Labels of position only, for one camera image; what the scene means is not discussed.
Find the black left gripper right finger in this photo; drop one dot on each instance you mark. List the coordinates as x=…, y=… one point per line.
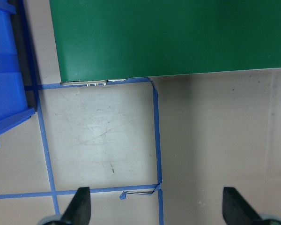
x=236, y=210

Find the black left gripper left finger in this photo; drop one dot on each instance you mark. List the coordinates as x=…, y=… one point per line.
x=78, y=211

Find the blue bin at left arm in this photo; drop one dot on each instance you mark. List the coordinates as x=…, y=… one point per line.
x=14, y=109

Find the green conveyor belt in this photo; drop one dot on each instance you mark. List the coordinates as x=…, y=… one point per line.
x=118, y=39

